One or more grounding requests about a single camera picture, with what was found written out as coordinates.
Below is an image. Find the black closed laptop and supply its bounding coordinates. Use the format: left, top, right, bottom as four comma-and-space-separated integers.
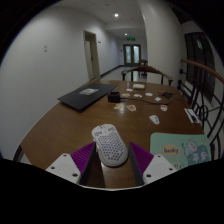
57, 82, 119, 112

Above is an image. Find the small black box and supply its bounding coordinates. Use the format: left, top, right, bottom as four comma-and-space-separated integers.
107, 91, 122, 103

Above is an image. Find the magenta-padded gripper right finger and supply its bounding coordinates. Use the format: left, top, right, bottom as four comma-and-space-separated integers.
128, 141, 178, 187

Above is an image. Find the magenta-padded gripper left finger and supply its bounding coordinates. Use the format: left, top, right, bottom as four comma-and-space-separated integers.
45, 141, 106, 188

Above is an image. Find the black railing with wooden handrail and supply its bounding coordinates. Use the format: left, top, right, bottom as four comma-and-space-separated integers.
176, 58, 224, 161

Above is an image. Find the open side doorway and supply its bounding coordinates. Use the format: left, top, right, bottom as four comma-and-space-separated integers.
83, 29, 101, 81

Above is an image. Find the glass double door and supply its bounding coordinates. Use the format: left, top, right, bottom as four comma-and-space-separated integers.
123, 43, 142, 66

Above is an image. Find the white honeycomb computer mouse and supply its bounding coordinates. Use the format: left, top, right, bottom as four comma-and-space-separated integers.
91, 123, 129, 168

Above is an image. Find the wooden armchair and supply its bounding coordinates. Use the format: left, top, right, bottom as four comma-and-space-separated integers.
120, 65, 174, 87

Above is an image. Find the white cartoon sticker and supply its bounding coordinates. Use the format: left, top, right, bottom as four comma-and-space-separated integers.
148, 114, 161, 126

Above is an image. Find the mint green cartoon mouse pad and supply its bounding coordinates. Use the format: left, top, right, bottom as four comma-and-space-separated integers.
149, 132, 212, 171

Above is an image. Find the dark framed window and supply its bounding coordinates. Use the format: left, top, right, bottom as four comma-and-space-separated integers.
184, 32, 216, 102

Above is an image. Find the white notebook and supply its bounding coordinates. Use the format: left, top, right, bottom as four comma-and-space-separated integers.
183, 107, 202, 125

